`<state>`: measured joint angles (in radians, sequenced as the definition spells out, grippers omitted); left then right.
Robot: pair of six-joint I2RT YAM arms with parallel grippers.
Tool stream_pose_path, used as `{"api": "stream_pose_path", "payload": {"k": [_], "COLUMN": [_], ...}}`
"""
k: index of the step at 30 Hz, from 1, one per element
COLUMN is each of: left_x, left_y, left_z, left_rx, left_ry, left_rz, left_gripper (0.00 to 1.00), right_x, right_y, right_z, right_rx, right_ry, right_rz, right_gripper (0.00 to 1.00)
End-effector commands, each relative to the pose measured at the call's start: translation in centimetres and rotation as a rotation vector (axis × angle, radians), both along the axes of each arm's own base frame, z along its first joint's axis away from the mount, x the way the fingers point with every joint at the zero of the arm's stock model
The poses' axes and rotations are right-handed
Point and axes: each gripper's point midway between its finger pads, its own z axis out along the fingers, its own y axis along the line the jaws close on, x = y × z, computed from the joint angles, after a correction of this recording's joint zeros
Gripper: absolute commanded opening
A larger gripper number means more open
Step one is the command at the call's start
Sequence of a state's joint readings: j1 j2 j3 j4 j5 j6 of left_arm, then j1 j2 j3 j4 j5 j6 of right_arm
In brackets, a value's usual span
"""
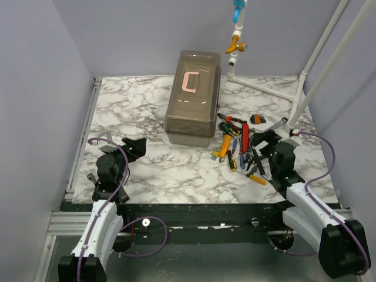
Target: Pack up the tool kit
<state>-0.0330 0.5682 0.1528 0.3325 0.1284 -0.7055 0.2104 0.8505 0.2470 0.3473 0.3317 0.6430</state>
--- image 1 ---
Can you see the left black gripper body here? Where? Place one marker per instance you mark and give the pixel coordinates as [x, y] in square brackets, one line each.
[133, 154]

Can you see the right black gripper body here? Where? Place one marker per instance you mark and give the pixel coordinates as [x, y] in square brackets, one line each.
[272, 138]

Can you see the beige plastic tool box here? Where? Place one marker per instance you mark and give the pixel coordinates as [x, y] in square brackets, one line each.
[191, 114]

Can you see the red folding knife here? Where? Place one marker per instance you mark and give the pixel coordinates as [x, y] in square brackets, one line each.
[244, 137]

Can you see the yellow utility knife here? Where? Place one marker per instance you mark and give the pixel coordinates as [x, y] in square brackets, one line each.
[225, 146]

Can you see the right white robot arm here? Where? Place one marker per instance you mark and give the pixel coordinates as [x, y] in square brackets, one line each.
[340, 243]

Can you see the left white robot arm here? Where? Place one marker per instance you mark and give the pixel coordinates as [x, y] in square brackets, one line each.
[88, 260]

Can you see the silver combination wrench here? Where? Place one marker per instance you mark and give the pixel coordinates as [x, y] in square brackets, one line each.
[281, 122]

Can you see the hex key set orange holder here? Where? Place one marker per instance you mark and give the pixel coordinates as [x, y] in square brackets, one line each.
[257, 119]

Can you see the black pruning shears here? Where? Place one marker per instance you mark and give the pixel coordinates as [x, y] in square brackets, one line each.
[254, 163]

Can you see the orange black pliers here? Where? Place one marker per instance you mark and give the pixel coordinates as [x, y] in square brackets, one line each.
[229, 119]

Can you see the black yellow screwdriver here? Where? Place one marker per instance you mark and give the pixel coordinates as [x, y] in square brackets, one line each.
[232, 162]

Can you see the yellow hex key set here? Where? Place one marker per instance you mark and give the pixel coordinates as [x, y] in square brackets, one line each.
[215, 154]

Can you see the orange brass tap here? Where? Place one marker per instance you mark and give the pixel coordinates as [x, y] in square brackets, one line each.
[236, 45]

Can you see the blue pipe valve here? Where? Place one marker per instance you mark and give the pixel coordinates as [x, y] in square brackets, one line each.
[239, 5]

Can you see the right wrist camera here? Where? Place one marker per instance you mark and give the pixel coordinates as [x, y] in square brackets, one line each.
[294, 138]

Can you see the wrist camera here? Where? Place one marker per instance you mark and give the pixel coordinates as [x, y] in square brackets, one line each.
[107, 144]
[294, 138]

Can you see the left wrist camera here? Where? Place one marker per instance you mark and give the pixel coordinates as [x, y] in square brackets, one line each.
[107, 144]

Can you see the blue handled screwdriver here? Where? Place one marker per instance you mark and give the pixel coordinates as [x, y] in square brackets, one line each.
[241, 156]

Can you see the green handled screwdriver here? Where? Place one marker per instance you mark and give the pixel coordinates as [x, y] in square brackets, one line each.
[228, 129]

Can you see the black T-handle bolt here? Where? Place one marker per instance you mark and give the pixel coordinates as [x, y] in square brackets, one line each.
[93, 179]

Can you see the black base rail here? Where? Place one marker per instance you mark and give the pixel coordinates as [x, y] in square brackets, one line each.
[196, 223]

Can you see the aluminium extrusion rail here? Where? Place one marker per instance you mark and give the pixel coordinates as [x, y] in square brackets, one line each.
[68, 223]

